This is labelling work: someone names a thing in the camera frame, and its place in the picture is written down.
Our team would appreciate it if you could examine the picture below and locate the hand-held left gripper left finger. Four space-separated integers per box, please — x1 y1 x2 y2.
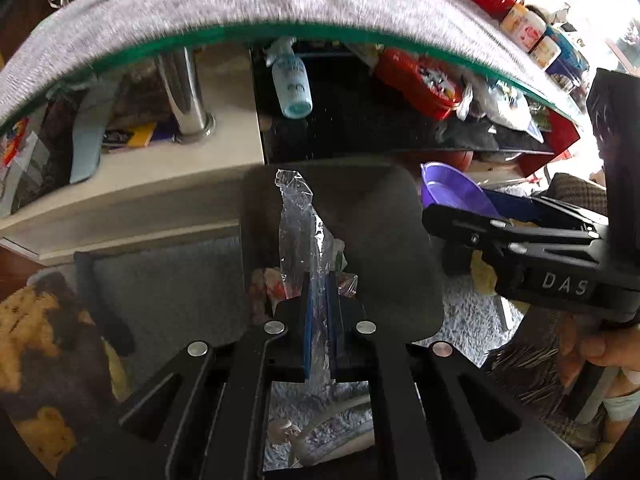
57 272 325 480

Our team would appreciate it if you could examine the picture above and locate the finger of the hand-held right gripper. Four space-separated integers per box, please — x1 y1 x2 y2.
421 202 608 277
482 189 608 233

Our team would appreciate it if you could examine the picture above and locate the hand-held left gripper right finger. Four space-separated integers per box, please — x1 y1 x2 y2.
325 272 586 480

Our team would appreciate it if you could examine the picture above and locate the purple plastic bowl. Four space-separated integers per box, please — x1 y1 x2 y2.
420 161 506 221

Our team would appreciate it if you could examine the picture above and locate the black trash bin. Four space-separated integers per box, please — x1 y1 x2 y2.
240 162 446 341

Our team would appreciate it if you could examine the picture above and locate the clear cellophane wrapper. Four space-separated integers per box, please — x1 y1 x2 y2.
275 169 361 386

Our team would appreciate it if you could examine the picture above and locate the person's right hand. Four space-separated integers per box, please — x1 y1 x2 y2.
556 310 640 388

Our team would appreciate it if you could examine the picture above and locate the orange basketball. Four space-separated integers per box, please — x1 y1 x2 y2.
435 149 473 173

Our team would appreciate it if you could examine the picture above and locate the crumpled printed wrapper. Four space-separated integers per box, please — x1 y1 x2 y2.
250 267 286 326

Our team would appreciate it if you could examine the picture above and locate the brown plaid cloth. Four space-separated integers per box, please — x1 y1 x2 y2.
482 172 608 451

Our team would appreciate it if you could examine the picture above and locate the white plastic bags bundle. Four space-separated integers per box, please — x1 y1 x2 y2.
457 77 533 133

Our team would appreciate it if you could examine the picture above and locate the red plastic storage basket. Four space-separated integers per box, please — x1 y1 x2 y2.
375 50 463 121

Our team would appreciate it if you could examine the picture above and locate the grey shag rug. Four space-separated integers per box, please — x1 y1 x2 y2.
90 235 526 466

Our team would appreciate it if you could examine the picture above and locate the small white orange bottle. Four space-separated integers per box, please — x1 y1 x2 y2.
530 37 562 71

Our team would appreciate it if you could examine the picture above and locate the blue snack bag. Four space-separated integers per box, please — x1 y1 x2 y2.
545 25 588 66

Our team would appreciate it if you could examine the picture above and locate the white bottle yellow cap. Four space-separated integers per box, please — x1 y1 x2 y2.
500 2 531 36

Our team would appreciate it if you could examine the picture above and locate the light blue spray bottle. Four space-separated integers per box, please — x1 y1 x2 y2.
264 37 313 121

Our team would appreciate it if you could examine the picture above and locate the brown bear print blanket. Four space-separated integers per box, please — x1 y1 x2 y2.
0 272 136 476

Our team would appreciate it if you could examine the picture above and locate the yellow purple book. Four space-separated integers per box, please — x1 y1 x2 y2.
102 120 173 153

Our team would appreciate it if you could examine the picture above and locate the chrome table leg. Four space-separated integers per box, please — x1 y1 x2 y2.
155 47 217 138

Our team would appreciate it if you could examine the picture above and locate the grey blue plastic strip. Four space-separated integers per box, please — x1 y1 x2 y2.
70 80 121 185

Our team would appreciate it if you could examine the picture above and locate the white cable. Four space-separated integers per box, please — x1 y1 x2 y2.
290 395 373 466

